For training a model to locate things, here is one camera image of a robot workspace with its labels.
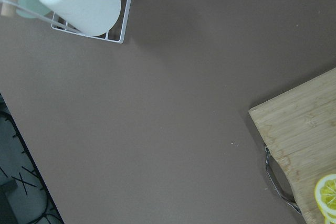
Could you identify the pastel cup rack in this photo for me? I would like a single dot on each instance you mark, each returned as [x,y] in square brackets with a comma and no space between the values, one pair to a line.
[98,19]

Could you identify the bamboo cutting board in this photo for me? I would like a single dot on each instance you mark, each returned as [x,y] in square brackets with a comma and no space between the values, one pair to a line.
[298,127]

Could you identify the lemon slice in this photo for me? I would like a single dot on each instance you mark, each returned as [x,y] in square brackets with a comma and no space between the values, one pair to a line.
[324,194]

